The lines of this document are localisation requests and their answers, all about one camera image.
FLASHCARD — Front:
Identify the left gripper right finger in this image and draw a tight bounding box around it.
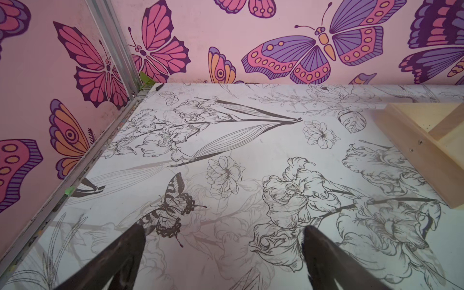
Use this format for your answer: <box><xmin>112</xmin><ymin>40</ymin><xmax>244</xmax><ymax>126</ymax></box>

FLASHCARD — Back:
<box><xmin>302</xmin><ymin>225</ymin><xmax>389</xmax><ymax>290</ymax></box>

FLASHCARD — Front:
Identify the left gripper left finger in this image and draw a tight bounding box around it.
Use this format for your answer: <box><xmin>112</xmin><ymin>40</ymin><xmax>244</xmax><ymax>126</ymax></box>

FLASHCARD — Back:
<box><xmin>56</xmin><ymin>224</ymin><xmax>146</xmax><ymax>290</ymax></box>

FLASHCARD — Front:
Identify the metal cage frame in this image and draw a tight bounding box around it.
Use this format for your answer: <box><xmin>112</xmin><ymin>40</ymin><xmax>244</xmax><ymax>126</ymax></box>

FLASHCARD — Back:
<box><xmin>1</xmin><ymin>1</ymin><xmax>140</xmax><ymax>274</ymax></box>

